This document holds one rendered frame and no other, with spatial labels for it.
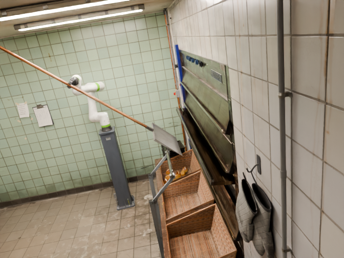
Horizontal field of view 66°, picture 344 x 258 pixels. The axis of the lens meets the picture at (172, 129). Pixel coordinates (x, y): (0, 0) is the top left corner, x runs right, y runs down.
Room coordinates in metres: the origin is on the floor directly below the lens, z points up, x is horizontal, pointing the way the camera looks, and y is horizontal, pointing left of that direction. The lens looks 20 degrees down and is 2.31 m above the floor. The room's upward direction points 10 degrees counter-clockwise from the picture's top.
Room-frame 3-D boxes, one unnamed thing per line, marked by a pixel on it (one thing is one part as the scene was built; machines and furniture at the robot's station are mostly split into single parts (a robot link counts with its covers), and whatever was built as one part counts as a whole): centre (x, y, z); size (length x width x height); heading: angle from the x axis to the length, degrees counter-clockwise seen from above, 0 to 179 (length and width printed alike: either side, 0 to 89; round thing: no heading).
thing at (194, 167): (2.87, -0.01, 0.72); 0.56 x 0.49 x 0.28; 3
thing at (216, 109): (2.31, -0.29, 1.80); 1.79 x 0.11 x 0.19; 3
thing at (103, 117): (3.46, 0.89, 1.36); 0.16 x 0.13 x 0.19; 65
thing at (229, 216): (2.31, -0.29, 1.02); 1.79 x 0.11 x 0.19; 3
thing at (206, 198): (2.28, -0.02, 0.72); 0.56 x 0.49 x 0.28; 3
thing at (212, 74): (2.31, -0.31, 1.99); 1.80 x 0.08 x 0.21; 3
